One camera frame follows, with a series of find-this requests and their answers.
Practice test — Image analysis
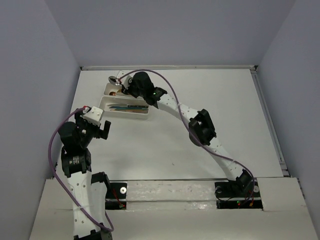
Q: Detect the steel knife dark marbled handle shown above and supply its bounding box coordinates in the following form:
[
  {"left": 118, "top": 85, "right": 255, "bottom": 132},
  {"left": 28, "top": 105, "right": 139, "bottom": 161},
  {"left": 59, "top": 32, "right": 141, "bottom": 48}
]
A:
[{"left": 107, "top": 104, "right": 149, "bottom": 109}]

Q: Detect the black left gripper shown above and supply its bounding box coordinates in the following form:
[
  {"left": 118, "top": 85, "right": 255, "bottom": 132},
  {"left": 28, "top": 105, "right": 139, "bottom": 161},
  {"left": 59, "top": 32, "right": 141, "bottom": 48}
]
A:
[{"left": 75, "top": 108, "right": 110, "bottom": 147}]

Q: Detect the silver spoon teal handle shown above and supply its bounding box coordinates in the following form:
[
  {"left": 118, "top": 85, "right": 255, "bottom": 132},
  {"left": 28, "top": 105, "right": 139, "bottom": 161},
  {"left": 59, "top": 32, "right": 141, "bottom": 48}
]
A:
[{"left": 108, "top": 76, "right": 122, "bottom": 86}]

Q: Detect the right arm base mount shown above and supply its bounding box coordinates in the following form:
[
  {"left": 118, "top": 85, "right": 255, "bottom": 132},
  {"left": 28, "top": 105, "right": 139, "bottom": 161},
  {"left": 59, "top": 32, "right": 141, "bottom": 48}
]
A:
[{"left": 214, "top": 180, "right": 263, "bottom": 210}]

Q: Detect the purple cable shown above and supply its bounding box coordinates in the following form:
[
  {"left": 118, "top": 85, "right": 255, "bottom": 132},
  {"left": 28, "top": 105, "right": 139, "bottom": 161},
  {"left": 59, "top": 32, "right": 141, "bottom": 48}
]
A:
[
  {"left": 47, "top": 106, "right": 115, "bottom": 232},
  {"left": 117, "top": 69, "right": 256, "bottom": 203}
]

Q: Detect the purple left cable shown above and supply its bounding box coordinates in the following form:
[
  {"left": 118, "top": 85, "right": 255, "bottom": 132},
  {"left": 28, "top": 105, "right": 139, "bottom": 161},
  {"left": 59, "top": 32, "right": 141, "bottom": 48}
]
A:
[{"left": 47, "top": 106, "right": 115, "bottom": 232}]

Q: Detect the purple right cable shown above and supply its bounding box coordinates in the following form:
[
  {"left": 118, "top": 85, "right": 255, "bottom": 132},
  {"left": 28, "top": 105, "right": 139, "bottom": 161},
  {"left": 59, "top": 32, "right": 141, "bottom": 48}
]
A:
[{"left": 117, "top": 69, "right": 256, "bottom": 203}]

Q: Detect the teal plastic knife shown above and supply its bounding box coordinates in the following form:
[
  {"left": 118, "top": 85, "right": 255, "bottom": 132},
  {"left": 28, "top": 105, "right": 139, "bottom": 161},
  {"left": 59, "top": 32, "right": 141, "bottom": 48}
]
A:
[{"left": 127, "top": 107, "right": 149, "bottom": 111}]

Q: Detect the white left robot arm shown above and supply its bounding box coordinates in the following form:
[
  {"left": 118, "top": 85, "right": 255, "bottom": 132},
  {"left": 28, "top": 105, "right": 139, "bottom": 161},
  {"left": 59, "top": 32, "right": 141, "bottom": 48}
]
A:
[{"left": 58, "top": 113, "right": 113, "bottom": 240}]

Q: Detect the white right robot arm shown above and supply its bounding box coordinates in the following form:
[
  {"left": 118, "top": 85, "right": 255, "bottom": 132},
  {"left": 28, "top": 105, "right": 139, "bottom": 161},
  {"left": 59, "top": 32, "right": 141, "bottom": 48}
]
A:
[{"left": 116, "top": 69, "right": 254, "bottom": 196}]

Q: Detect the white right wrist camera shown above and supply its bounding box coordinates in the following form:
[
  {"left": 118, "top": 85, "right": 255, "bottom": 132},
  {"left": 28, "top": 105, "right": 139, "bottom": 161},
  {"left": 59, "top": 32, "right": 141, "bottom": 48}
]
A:
[{"left": 116, "top": 70, "right": 132, "bottom": 89}]

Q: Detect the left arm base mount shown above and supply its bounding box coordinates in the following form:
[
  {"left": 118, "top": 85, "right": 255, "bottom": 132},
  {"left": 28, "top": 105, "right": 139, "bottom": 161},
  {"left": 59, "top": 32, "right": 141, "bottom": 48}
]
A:
[{"left": 105, "top": 181, "right": 128, "bottom": 210}]

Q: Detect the white near tray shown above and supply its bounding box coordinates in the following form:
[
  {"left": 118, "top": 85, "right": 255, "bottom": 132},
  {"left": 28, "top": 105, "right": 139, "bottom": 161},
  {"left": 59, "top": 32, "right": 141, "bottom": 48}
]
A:
[{"left": 99, "top": 95, "right": 150, "bottom": 120}]

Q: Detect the copper spoon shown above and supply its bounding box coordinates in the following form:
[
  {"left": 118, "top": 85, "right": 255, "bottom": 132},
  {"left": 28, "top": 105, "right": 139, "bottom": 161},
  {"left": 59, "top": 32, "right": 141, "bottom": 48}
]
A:
[{"left": 109, "top": 91, "right": 117, "bottom": 96}]

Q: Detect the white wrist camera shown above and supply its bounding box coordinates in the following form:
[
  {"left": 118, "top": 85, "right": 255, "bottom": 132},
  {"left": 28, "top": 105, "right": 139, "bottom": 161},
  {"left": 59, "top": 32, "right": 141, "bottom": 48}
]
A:
[
  {"left": 116, "top": 70, "right": 132, "bottom": 89},
  {"left": 83, "top": 106, "right": 104, "bottom": 126}
]

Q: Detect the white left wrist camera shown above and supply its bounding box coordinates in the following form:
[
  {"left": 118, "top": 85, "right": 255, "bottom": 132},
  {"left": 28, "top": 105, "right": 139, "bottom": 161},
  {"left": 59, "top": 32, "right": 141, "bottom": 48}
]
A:
[{"left": 83, "top": 106, "right": 104, "bottom": 126}]

